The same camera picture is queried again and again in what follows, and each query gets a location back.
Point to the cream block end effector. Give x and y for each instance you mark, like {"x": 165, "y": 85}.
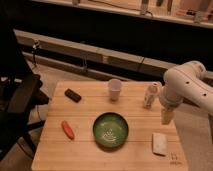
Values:
{"x": 166, "y": 116}

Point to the white plastic bottle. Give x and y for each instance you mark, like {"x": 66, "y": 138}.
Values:
{"x": 150, "y": 95}

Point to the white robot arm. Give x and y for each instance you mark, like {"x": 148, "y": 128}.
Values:
{"x": 185, "y": 81}

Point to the beige sponge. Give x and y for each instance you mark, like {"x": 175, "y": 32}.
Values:
{"x": 159, "y": 144}

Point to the green ceramic bowl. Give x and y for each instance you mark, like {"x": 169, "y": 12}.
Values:
{"x": 110, "y": 130}

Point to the white paper cup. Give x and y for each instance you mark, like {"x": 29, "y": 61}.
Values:
{"x": 114, "y": 88}

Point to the black rectangular block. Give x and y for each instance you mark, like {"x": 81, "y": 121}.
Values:
{"x": 72, "y": 95}

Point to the orange carrot toy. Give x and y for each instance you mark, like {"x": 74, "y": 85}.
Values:
{"x": 67, "y": 130}

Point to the black chair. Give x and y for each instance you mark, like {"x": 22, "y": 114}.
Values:
{"x": 19, "y": 93}

